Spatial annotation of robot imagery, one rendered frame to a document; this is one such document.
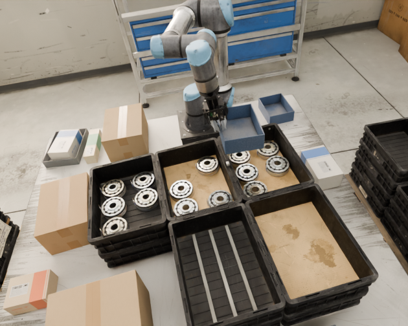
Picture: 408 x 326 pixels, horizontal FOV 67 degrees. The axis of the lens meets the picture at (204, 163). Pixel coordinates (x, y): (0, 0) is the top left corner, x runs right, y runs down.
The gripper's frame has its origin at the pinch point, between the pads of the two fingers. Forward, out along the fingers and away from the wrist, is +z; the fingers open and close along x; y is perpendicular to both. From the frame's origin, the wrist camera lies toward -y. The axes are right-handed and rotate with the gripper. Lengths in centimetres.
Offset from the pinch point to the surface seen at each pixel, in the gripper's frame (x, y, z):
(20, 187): -185, -96, 87
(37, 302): -83, 42, 25
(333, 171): 44, 3, 40
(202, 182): -14.6, 1.0, 27.6
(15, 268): -102, 23, 28
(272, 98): 34, -66, 43
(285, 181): 21.3, 8.0, 32.8
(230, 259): -8.4, 40.2, 28.6
